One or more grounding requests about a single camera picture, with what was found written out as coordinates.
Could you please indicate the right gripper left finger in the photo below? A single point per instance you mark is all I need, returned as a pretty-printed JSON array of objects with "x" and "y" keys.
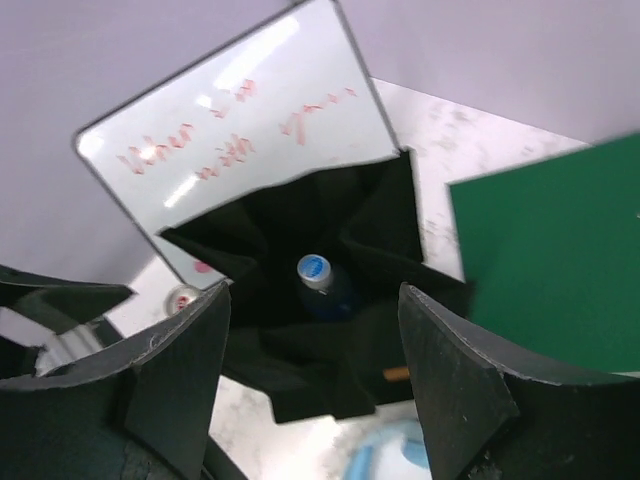
[{"x": 139, "y": 409}]

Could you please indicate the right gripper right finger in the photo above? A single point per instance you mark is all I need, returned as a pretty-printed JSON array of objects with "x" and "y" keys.
[{"x": 490, "y": 409}]

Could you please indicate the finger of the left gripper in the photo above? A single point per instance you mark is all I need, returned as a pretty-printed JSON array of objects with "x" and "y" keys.
[{"x": 55, "y": 314}]

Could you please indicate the water bottle blue label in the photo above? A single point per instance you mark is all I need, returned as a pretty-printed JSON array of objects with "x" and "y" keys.
[{"x": 326, "y": 289}]

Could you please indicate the black canvas bag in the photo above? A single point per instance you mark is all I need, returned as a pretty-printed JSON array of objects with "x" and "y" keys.
[{"x": 363, "y": 217}]

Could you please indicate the water bottle near left arm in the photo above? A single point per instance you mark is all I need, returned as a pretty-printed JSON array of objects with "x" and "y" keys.
[{"x": 179, "y": 297}]

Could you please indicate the light blue headphones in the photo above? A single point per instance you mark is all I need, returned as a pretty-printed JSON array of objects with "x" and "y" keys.
[{"x": 395, "y": 451}]

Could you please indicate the white whiteboard red writing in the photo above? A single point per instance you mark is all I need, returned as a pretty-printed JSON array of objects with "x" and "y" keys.
[{"x": 289, "y": 97}]

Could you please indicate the green ring binder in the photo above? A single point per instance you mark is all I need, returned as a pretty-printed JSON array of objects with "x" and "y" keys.
[{"x": 552, "y": 251}]

